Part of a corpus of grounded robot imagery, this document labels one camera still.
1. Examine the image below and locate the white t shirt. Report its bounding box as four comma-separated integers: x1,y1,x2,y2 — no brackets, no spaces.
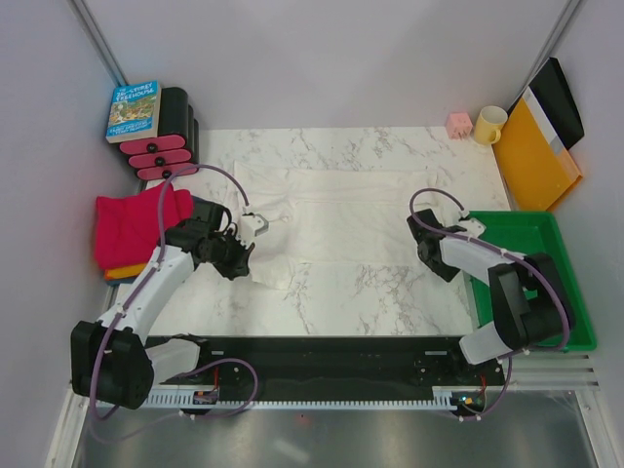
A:
233,161,442,290

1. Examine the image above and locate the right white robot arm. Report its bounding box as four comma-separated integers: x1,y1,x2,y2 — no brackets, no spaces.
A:
407,209,576,384

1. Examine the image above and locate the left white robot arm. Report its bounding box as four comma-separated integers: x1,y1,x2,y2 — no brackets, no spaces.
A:
70,201,269,410

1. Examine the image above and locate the orange folded t shirt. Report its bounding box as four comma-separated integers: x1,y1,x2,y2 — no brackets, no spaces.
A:
104,263,146,281

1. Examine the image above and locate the green plastic tray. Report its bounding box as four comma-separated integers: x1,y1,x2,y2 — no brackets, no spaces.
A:
471,211,597,352

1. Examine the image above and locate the red folded t shirt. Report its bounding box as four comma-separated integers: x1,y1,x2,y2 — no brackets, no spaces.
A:
94,183,194,270

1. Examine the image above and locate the blue folded t shirt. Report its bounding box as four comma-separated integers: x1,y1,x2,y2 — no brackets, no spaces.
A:
94,186,161,286

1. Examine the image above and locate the black pink drawer organizer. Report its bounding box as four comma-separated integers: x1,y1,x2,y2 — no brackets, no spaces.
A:
119,87,199,181

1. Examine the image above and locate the pink plug cube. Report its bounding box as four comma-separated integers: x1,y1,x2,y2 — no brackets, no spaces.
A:
446,112,473,139

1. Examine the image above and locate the yellow mug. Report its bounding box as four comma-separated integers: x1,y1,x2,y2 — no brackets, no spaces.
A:
473,105,508,145

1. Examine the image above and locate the blue treehouse book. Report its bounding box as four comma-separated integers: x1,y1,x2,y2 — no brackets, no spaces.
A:
105,81,161,144

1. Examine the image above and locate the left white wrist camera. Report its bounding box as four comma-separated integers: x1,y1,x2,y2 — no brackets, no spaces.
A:
238,213,269,244

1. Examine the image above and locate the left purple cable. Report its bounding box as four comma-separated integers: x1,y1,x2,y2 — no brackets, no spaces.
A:
87,163,259,443

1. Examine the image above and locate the purple cable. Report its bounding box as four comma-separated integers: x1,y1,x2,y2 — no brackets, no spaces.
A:
408,187,572,423
87,163,259,443

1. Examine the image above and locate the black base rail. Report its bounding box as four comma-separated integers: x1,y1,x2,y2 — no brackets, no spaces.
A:
168,335,504,402

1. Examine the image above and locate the white slotted cable duct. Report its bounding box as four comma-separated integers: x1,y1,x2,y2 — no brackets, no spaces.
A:
140,386,485,410

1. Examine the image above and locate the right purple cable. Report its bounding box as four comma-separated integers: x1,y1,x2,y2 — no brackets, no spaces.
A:
408,187,572,423

